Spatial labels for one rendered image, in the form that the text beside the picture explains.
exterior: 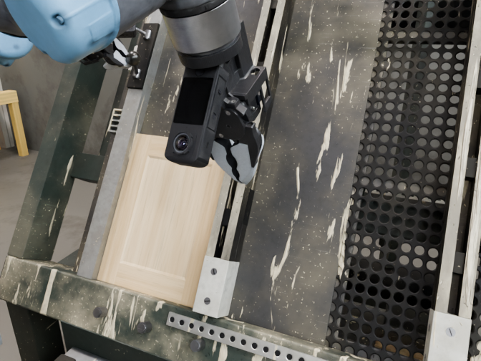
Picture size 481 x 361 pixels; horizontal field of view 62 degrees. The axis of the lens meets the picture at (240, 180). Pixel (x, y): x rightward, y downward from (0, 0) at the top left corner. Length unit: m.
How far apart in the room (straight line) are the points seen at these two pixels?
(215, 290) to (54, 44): 0.68
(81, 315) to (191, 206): 0.39
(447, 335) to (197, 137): 0.61
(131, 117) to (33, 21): 0.84
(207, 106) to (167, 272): 0.66
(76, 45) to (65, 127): 0.99
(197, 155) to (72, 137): 0.94
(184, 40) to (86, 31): 0.12
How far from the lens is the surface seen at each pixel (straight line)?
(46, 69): 5.19
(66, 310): 1.16
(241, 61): 0.48
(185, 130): 0.43
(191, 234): 1.01
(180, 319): 0.97
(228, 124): 0.47
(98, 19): 0.33
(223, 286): 0.91
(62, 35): 0.32
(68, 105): 1.31
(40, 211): 1.28
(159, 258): 1.04
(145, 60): 1.20
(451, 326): 0.85
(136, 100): 1.17
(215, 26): 0.41
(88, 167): 1.30
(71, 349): 1.19
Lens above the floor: 1.52
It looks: 21 degrees down
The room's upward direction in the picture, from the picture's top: straight up
